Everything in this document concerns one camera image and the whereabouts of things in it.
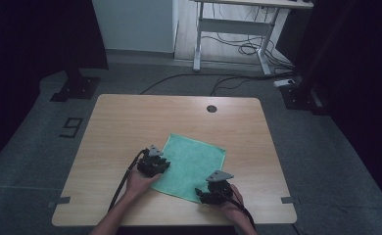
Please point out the black metal stand base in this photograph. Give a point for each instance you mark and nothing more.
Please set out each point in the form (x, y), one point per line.
(296, 98)
(79, 88)

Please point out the dark curtain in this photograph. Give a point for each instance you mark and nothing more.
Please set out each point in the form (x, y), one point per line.
(358, 65)
(32, 39)

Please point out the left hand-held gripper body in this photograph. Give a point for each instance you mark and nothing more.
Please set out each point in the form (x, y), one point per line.
(150, 163)

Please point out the grey tape strip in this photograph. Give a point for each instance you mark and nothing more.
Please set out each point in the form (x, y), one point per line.
(59, 201)
(290, 199)

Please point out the white power strip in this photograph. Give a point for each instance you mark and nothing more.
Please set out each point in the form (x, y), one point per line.
(283, 83)

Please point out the person's left hand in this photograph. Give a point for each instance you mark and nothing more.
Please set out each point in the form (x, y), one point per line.
(138, 184)

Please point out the green microfiber cloth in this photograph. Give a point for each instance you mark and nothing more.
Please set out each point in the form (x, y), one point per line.
(192, 163)

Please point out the person's right hand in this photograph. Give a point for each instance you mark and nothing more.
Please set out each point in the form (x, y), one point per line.
(233, 209)

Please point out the white desk frame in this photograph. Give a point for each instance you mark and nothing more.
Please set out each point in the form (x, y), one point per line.
(231, 27)

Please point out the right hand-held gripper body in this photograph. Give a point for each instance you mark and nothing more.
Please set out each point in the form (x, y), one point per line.
(220, 191)

